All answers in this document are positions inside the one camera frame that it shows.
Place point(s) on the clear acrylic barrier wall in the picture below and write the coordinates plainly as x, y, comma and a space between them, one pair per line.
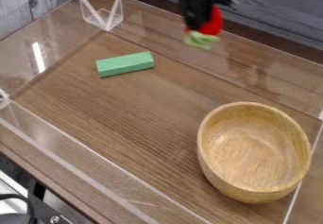
112, 141

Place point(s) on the wooden bowl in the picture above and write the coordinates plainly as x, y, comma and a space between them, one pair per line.
254, 151

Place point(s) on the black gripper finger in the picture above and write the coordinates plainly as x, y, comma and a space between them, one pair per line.
206, 11
190, 9

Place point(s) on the red plush strawberry toy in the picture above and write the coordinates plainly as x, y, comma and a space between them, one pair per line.
204, 37

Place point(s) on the clear acrylic corner bracket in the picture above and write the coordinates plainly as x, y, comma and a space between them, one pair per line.
104, 18

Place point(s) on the green rectangular block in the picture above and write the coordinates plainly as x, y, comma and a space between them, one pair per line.
125, 64

